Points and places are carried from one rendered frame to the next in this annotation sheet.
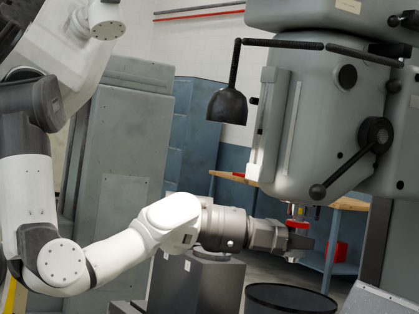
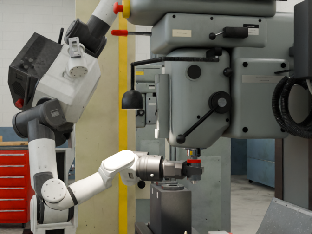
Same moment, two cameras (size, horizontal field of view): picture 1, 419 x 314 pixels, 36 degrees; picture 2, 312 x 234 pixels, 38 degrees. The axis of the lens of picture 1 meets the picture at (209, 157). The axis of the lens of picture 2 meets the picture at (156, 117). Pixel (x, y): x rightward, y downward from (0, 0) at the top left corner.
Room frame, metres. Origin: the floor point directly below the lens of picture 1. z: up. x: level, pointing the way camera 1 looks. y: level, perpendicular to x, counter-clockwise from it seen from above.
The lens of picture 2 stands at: (-0.22, -0.63, 1.41)
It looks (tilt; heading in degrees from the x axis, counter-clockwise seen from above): 0 degrees down; 21
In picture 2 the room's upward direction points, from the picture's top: straight up
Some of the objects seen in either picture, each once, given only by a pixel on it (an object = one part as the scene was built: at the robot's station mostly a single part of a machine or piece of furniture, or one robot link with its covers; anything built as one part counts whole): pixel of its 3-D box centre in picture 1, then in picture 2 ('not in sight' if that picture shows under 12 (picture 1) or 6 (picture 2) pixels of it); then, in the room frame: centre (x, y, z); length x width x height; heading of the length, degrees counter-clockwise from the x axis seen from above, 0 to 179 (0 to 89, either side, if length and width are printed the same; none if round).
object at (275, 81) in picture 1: (268, 124); (161, 106); (1.18, -0.10, 1.45); 0.04 x 0.04 x 0.21; 34
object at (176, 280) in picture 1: (194, 286); (169, 208); (1.49, -0.01, 1.04); 0.22 x 0.12 x 0.20; 33
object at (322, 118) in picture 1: (316, 119); (195, 99); (1.24, -0.19, 1.47); 0.21 x 0.19 x 0.32; 34
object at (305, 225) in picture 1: (297, 223); (193, 160); (1.24, -0.19, 1.26); 0.05 x 0.05 x 0.01
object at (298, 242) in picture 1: (298, 242); (192, 171); (1.21, -0.19, 1.23); 0.06 x 0.02 x 0.03; 99
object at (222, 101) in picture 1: (228, 105); (132, 99); (1.12, -0.02, 1.47); 0.07 x 0.07 x 0.06
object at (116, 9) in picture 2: not in sight; (118, 8); (1.10, 0.02, 1.76); 0.04 x 0.03 x 0.04; 34
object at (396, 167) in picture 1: (383, 131); (249, 99); (1.34, -0.35, 1.47); 0.24 x 0.19 x 0.26; 34
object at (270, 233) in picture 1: (249, 233); (167, 169); (1.23, -0.10, 1.23); 0.13 x 0.12 x 0.10; 9
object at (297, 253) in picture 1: (295, 240); (193, 171); (1.24, -0.19, 1.23); 0.05 x 0.05 x 0.06
